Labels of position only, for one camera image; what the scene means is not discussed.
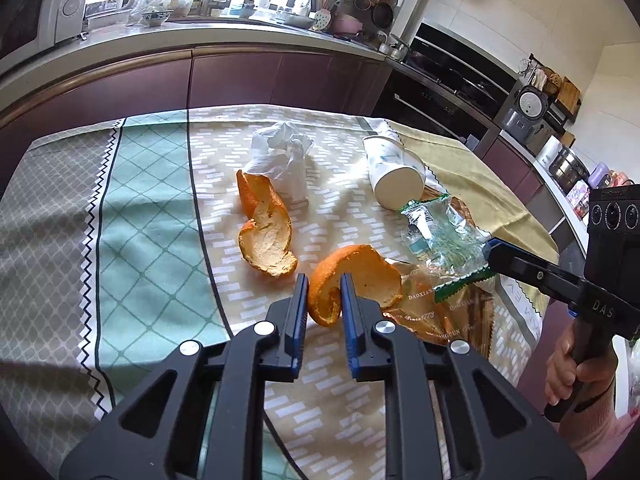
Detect white tissue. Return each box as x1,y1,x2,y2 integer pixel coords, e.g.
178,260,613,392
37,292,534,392
248,122,315,202

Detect green clear plastic wrapper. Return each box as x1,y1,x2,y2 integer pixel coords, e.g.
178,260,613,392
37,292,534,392
400,195,496,304

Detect hanging black frying pan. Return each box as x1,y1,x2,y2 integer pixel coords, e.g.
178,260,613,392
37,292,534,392
372,2,396,29

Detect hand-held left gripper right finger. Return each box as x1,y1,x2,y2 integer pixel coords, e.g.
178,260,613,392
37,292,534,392
340,272,586,480

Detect purple kitchen cabinets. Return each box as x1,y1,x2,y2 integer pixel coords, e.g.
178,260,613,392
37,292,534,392
0,45,393,181

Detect wooden cutting board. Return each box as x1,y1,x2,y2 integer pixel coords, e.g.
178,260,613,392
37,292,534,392
555,77,582,112

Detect blue white ceramic bowl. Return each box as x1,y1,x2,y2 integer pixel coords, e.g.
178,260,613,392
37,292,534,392
141,8,175,27

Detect person's right hand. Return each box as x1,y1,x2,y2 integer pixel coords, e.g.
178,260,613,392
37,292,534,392
544,327,621,413

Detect white printed paper cup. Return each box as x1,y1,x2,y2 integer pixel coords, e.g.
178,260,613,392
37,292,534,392
362,133,427,210

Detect grey rice cooker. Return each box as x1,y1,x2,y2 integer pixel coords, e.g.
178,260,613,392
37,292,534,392
500,85,552,144

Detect patterned tablecloth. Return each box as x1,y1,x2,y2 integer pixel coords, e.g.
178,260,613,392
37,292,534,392
0,105,561,480

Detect stainless steel pot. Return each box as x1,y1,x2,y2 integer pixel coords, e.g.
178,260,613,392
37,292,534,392
547,145,592,194

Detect brown gold pastry wrapper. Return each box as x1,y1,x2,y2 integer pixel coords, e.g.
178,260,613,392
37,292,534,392
382,197,498,358

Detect long orange peel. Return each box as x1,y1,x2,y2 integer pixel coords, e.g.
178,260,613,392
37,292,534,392
236,169,299,277

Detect kitchen countertop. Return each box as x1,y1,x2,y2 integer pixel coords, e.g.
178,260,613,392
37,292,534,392
0,15,401,92

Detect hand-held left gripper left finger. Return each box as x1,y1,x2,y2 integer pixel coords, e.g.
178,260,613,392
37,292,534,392
59,273,311,480

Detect person's right forearm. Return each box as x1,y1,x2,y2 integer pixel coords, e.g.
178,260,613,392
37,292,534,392
555,380,640,480

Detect pink cooking pot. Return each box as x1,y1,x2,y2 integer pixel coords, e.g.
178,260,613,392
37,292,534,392
332,14,364,37

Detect black built-in oven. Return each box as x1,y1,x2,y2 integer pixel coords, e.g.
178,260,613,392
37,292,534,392
372,20,522,147

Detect curled orange peel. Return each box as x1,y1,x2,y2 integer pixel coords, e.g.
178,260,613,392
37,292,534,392
307,244,403,328

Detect white microwave oven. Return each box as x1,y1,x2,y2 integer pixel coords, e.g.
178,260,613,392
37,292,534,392
0,0,97,63

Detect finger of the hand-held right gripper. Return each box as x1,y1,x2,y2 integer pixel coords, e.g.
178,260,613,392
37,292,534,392
486,238,587,307

